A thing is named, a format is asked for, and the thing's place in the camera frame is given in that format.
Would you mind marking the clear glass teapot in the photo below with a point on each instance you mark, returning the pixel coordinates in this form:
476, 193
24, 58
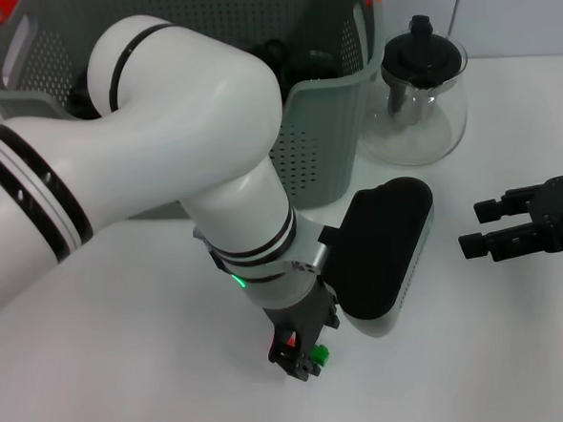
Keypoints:
411, 136

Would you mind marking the glass teacup black sleeve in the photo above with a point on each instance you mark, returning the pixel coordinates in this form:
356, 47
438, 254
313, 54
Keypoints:
279, 60
313, 65

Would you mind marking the green toy brick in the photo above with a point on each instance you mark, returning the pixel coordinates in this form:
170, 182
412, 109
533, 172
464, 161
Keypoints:
321, 356

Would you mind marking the black glass teapot lid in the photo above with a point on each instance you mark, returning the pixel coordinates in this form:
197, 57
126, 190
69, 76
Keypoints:
420, 54

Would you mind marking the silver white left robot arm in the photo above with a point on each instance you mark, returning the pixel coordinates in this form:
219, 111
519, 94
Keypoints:
162, 132

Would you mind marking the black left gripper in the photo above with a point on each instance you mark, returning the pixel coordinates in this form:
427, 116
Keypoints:
302, 315

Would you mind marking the black clay teapot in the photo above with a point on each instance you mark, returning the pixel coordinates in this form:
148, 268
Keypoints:
81, 103

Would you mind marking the grey-green perforated storage bin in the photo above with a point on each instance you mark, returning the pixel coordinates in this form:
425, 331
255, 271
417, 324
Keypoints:
324, 132

